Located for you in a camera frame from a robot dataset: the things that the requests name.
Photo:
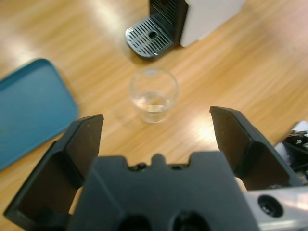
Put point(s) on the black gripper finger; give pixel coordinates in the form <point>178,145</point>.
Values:
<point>50,178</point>
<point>255,158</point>

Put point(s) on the clear drinking glass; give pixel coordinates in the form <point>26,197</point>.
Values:
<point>154,106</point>

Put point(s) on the white capsule coffee machine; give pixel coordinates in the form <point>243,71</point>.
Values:
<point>207,21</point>

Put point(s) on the white paper tag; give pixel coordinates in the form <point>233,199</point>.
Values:
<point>282,150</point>

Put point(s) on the teal plastic tray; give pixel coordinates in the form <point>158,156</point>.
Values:
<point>31,108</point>

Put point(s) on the black clamp bracket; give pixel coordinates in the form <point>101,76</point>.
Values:
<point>299,146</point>

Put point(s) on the white mount block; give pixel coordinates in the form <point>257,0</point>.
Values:
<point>299,125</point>

